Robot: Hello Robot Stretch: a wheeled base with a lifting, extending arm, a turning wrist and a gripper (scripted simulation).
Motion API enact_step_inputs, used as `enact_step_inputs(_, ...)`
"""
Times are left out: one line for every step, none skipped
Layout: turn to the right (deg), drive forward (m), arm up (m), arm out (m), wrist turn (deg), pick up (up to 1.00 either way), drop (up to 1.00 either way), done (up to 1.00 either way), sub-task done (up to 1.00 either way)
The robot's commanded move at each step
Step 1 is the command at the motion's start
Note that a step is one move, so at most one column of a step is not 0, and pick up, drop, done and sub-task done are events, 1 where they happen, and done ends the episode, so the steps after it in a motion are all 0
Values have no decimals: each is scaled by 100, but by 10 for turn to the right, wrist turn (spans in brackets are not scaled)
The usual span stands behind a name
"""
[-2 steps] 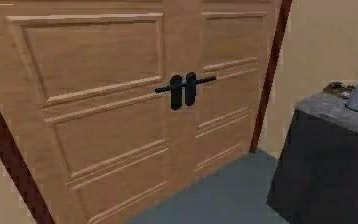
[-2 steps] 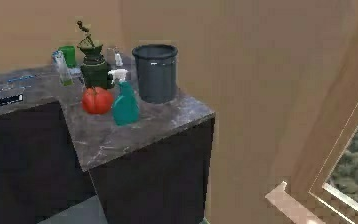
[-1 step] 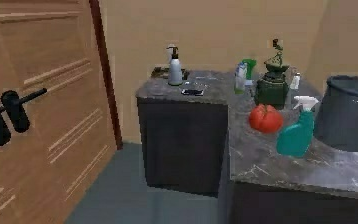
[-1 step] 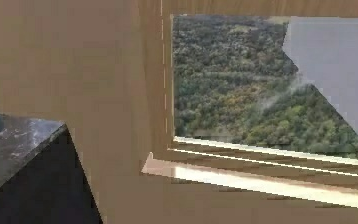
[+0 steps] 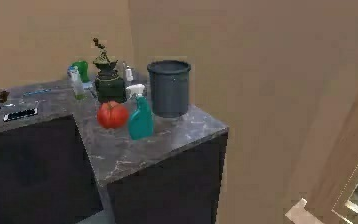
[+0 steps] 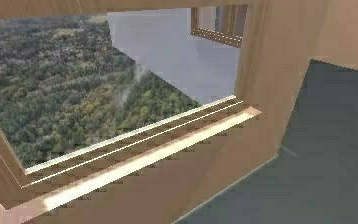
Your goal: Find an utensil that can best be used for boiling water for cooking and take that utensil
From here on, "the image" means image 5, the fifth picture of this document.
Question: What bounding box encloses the dark grey round bin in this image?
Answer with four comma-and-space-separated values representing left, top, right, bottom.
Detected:
146, 59, 192, 119

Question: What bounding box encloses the teal spray bottle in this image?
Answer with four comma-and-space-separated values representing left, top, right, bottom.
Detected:
125, 83, 155, 141

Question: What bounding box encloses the black kitchen counter cabinet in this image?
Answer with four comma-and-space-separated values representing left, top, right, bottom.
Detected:
0, 71, 230, 224

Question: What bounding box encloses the wooden framed window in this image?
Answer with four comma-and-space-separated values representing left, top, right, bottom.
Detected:
305, 71, 358, 224

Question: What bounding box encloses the small white shaker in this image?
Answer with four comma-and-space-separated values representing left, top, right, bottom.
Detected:
124, 65, 134, 82

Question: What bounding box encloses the dark green coffee grinder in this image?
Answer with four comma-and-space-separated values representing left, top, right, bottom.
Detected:
92, 37, 128, 104

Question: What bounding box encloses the red tomato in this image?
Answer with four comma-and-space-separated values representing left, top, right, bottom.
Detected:
96, 100, 130, 130

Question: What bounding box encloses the blue handled utensil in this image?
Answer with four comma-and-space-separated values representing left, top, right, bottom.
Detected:
22, 88, 52, 97

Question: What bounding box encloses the clear bottle with green liquid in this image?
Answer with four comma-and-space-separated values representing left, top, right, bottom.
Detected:
67, 65, 87, 101

